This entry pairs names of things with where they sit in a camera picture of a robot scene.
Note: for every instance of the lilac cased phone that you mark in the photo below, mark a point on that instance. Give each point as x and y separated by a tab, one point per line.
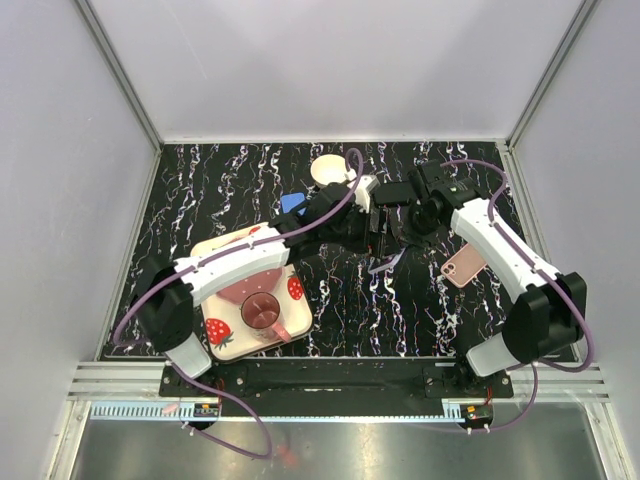
386	263

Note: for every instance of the blue phone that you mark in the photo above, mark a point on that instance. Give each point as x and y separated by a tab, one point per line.
293	203

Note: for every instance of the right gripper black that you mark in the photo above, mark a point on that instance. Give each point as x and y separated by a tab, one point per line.
411	238

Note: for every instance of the pink phone case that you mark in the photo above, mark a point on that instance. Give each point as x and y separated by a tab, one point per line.
463	266

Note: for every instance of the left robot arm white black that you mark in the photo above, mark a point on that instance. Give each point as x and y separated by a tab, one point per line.
170	321

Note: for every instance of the pink glass mug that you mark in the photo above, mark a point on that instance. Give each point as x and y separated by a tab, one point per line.
261	313

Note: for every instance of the cream bowl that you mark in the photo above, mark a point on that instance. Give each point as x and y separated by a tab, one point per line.
329	168

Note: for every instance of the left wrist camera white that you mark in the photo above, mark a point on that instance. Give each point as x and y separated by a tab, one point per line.
363	192

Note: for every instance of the pink dotted plate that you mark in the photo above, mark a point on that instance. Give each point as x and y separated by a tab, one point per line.
263	282

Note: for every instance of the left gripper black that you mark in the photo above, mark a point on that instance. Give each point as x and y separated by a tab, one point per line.
374	242

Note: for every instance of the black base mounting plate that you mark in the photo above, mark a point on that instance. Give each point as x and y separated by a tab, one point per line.
351	387

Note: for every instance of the black phone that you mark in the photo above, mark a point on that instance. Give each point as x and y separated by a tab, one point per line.
394	194

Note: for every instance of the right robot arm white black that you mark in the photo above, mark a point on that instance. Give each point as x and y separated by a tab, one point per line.
548	307

